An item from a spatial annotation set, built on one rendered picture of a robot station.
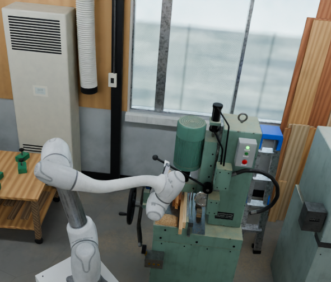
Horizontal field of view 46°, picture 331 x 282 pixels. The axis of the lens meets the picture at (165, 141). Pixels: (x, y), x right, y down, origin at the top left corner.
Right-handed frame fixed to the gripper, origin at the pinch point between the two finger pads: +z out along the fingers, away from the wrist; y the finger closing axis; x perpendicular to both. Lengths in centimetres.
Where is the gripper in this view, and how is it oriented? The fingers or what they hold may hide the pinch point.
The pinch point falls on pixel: (161, 170)
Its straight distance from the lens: 234.1
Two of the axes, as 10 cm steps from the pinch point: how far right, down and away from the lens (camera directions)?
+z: 0.9, -5.0, 8.6
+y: 4.5, -7.5, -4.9
